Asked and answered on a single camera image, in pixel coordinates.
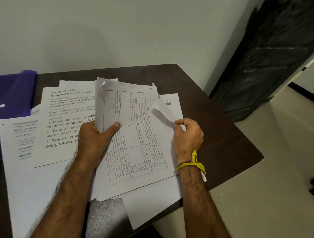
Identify blue plastic folder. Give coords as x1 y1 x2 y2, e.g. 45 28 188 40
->
0 70 38 119

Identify person's left forearm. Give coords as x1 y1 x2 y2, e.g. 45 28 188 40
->
30 153 99 238

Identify person's right forearm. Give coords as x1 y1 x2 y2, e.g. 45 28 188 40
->
177 163 231 238

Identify yellow thread wristband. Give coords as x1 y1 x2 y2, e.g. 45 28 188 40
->
176 150 207 182

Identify bundle of table-printed sheets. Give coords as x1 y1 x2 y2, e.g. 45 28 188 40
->
94 77 184 202

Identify blank white paper sheet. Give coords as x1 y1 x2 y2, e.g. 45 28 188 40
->
122 93 184 230

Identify paper sheet with small print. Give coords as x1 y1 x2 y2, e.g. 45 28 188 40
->
0 115 96 238

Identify grey speckled trousers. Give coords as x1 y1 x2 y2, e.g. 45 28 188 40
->
84 197 129 238

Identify paper sheet with large print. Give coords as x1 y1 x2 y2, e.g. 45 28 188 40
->
32 80 96 169

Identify person's right hand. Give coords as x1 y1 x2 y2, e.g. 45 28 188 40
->
171 118 204 165

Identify person's left hand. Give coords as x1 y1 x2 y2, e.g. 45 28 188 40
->
74 120 121 170

